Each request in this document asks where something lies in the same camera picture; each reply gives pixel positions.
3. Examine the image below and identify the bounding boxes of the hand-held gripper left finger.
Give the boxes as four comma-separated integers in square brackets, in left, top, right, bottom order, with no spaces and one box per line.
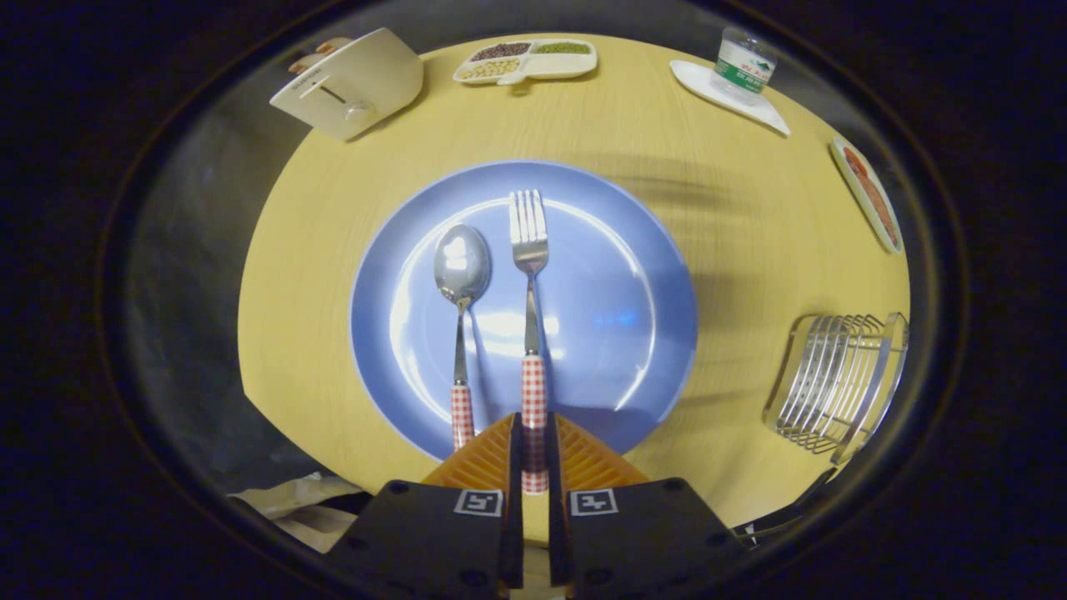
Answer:
[329,412,524,600]

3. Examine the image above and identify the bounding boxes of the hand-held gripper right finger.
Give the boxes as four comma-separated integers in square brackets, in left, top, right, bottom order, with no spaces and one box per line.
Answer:
[546,412,747,600]

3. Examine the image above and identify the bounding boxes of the spoon with red checked handle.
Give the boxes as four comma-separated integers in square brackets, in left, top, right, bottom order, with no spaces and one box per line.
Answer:
[433,223,492,451]

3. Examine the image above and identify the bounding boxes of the fork with red checked handle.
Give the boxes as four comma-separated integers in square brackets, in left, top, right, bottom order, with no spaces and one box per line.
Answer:
[509,189,550,494]

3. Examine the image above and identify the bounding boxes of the blue plate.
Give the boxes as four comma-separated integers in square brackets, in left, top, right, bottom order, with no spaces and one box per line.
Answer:
[349,160,699,463]

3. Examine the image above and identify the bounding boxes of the metal cutlery holder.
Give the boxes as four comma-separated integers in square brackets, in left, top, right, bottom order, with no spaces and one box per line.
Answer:
[763,312,909,466]

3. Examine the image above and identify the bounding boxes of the white divided dish with beans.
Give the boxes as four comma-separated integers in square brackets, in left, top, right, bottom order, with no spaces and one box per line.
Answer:
[453,38,599,87]

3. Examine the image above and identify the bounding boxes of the white square coaster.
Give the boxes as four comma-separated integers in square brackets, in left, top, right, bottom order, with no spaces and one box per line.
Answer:
[670,59,791,137]

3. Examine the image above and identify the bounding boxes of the pale green plate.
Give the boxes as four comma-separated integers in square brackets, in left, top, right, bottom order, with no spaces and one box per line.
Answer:
[830,136,904,255]

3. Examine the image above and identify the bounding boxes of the cream toaster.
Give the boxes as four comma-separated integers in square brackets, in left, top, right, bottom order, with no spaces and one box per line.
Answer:
[269,27,424,141]

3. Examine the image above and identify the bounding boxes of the grilled meat slices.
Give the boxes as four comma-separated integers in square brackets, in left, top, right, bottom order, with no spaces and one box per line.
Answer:
[844,147,899,248]

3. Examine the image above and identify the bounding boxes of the clear water bottle green cap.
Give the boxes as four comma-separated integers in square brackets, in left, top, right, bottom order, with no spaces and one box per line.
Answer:
[711,27,779,105]

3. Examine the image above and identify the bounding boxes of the black cable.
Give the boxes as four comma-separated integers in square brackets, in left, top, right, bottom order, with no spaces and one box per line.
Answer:
[734,467,839,543]

